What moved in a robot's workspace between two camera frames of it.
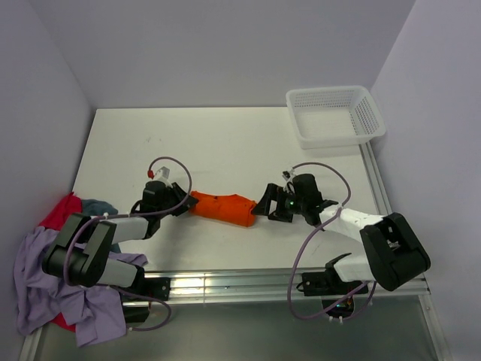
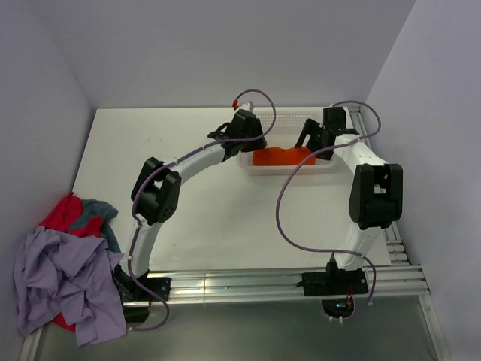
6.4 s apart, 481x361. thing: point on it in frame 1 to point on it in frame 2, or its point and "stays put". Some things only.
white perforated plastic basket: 335,116 to 282,127
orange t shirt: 232,208 to 276,156
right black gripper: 276,192 to 312,128
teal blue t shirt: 97,207 stays put
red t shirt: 60,213 stays put
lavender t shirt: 96,311 stays put
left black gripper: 176,191 to 258,144
